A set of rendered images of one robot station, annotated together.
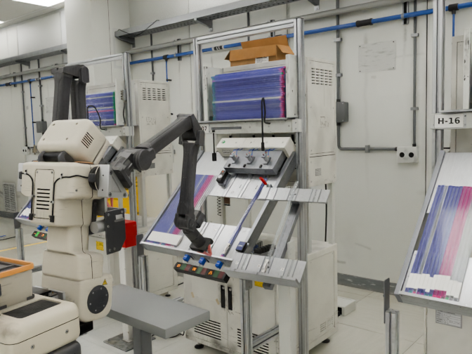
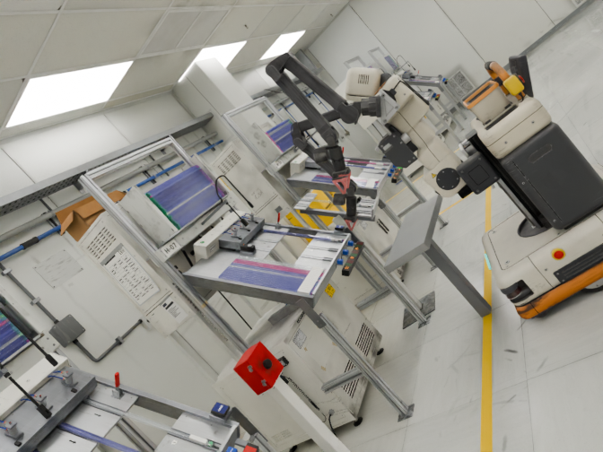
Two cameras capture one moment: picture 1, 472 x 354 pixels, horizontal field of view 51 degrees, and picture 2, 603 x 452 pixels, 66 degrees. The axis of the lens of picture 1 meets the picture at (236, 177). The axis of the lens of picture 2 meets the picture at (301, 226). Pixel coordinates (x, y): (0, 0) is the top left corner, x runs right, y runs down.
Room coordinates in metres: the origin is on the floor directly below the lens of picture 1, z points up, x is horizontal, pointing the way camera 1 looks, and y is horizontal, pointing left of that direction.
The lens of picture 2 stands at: (2.79, 2.67, 1.20)
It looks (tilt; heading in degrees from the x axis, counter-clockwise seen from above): 5 degrees down; 262
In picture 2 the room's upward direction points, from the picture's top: 42 degrees counter-clockwise
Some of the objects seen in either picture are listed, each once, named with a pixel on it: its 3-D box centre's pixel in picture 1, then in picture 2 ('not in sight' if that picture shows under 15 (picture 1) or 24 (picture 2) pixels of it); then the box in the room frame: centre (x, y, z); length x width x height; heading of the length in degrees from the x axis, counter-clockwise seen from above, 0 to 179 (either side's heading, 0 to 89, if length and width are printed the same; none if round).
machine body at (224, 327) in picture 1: (260, 295); (304, 362); (2.94, -0.14, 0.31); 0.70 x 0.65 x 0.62; 50
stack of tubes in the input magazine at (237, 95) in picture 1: (251, 95); (183, 199); (2.81, -0.10, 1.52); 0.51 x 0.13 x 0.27; 50
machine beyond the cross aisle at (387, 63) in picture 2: not in sight; (404, 95); (-1.22, -5.06, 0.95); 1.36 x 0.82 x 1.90; 140
